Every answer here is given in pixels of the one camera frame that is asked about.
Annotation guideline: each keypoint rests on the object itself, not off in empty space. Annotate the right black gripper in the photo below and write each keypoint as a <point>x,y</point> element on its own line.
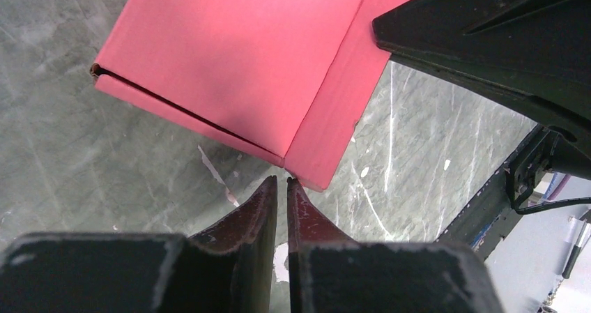
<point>532,56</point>

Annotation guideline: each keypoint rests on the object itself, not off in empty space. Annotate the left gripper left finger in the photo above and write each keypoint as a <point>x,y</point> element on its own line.
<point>224,268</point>

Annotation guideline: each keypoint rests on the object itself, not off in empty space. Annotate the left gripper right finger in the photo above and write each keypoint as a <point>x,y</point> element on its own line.
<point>331,272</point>

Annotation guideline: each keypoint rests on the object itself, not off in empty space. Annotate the red paper box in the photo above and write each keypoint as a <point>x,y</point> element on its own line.
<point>282,80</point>

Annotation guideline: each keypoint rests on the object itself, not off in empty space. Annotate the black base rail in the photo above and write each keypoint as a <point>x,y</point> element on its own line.
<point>490,215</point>

